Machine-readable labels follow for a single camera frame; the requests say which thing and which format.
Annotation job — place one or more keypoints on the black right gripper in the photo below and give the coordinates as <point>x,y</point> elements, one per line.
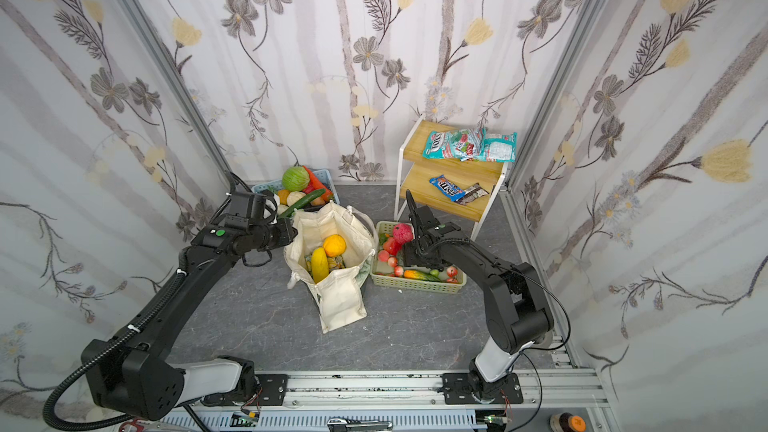
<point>421,232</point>

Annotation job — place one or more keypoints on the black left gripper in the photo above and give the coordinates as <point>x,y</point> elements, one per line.
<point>284,231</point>

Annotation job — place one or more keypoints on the yellow orange citrus fruit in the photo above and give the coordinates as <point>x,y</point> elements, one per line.
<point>334,246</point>

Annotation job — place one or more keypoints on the cream canvas grocery bag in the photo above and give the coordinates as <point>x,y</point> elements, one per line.
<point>338,297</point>

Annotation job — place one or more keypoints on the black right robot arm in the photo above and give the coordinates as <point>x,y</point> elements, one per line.
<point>517,307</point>

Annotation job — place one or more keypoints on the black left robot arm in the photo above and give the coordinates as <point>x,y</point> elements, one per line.
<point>129,373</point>

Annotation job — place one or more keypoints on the blue plastic vegetable basket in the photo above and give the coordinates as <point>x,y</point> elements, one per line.
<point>275,189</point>

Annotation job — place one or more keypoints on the blue chocolate bar packet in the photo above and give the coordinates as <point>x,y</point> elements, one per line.
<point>450,190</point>

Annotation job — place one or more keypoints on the white garlic bulb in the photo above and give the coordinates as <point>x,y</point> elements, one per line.
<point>294,197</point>

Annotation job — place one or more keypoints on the white wooden two-tier shelf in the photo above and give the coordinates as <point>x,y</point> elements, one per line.
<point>414,172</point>

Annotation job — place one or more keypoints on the green plastic fruit basket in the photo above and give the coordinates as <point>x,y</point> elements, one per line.
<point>390,271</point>

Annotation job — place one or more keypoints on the green cucumber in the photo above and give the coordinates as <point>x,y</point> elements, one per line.
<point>301,202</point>

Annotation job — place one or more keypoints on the green cabbage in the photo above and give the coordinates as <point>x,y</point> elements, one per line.
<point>295,179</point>

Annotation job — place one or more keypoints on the brown snack bar packet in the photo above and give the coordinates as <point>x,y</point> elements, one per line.
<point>472,193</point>

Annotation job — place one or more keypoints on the red green candy packet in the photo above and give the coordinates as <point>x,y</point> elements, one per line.
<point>461,144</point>

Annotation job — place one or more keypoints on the teal white snack packet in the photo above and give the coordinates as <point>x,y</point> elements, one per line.
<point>498,148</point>

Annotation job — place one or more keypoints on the orange capped bottle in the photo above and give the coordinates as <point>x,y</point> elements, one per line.
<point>567,422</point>

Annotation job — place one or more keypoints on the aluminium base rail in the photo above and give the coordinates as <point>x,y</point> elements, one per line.
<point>406,401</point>

